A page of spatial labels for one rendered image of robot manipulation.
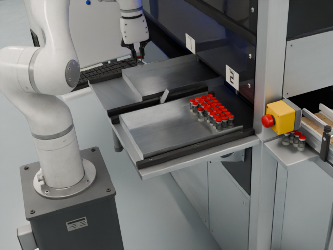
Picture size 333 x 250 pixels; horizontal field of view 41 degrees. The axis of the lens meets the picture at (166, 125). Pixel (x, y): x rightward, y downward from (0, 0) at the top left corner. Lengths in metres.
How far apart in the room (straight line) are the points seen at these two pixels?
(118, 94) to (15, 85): 0.64
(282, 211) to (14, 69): 1.05
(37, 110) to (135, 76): 0.73
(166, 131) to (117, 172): 1.31
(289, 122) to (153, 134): 0.45
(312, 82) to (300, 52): 0.13
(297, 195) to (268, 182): 0.17
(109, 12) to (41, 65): 1.07
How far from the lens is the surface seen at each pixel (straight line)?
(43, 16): 1.18
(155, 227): 2.39
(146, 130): 1.50
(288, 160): 1.37
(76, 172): 1.33
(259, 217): 1.65
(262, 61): 1.32
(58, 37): 1.15
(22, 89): 1.20
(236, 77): 1.48
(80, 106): 3.54
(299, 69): 1.38
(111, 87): 1.81
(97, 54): 2.20
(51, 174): 1.32
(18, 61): 1.17
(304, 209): 1.77
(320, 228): 1.92
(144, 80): 1.83
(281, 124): 1.31
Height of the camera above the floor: 1.70
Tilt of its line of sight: 33 degrees down
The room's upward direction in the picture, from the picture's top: 5 degrees counter-clockwise
